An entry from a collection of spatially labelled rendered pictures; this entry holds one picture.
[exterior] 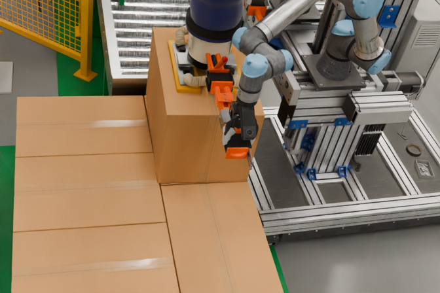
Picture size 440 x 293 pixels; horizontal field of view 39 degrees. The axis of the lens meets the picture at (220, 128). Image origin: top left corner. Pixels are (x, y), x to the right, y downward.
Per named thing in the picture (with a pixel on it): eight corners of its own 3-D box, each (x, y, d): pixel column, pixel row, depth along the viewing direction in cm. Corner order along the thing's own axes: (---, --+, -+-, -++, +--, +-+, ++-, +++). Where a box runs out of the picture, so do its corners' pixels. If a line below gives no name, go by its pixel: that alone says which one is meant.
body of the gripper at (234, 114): (248, 114, 218) (255, 87, 210) (253, 131, 212) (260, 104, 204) (227, 114, 216) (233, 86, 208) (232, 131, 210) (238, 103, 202)
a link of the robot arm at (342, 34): (338, 39, 267) (348, 12, 258) (362, 55, 261) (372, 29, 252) (320, 47, 260) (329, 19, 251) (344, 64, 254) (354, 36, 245)
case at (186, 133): (145, 93, 312) (152, 26, 285) (223, 94, 321) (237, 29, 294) (157, 183, 269) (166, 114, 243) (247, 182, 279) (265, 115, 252)
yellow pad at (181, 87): (167, 43, 278) (168, 34, 274) (189, 44, 280) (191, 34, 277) (176, 93, 254) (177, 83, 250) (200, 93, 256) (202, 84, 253)
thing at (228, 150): (220, 142, 221) (223, 131, 218) (241, 141, 223) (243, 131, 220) (225, 159, 216) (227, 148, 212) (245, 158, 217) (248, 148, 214)
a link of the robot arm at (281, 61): (274, 38, 209) (250, 47, 203) (298, 55, 203) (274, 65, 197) (269, 57, 214) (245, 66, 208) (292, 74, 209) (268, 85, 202)
